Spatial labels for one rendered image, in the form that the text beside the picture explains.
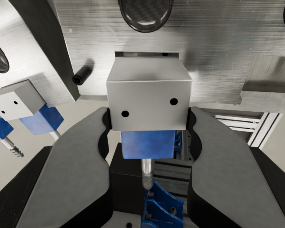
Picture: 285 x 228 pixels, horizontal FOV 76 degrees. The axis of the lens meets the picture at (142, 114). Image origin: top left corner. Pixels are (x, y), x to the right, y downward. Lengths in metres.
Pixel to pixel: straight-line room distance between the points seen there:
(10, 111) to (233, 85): 0.25
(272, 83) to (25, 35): 0.25
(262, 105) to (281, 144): 1.35
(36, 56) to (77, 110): 1.27
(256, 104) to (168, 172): 0.32
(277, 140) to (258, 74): 1.42
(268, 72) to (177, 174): 0.39
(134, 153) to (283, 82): 0.15
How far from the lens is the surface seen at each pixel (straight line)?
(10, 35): 0.25
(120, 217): 0.34
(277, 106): 0.32
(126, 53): 0.19
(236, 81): 0.17
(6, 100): 0.27
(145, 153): 0.15
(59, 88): 0.25
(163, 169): 0.54
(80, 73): 0.17
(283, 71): 0.21
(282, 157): 1.76
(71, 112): 1.55
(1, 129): 0.37
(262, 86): 0.21
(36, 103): 0.27
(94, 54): 0.17
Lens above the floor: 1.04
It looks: 51 degrees down
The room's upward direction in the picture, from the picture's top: 166 degrees counter-clockwise
